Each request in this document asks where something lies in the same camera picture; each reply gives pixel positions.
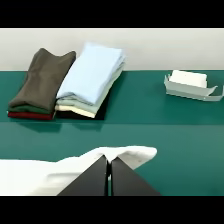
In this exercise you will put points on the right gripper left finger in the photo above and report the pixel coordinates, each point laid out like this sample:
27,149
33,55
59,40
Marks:
92,181

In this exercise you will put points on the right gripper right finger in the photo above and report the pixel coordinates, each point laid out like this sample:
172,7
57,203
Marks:
126,181

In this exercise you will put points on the white garment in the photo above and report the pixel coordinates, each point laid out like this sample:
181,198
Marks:
30,176

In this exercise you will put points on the black garment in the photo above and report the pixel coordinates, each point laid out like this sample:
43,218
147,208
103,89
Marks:
100,111

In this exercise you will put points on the cream garment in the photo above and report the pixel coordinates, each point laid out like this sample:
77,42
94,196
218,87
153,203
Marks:
75,111

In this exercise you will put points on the red garment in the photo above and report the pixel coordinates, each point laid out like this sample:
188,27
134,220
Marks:
28,115

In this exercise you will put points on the dark green garment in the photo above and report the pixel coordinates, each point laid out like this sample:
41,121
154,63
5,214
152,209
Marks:
26,109

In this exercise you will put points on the light blue garment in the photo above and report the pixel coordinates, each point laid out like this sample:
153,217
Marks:
90,71

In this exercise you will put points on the brown garment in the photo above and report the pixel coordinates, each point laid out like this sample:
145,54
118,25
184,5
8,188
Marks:
41,80

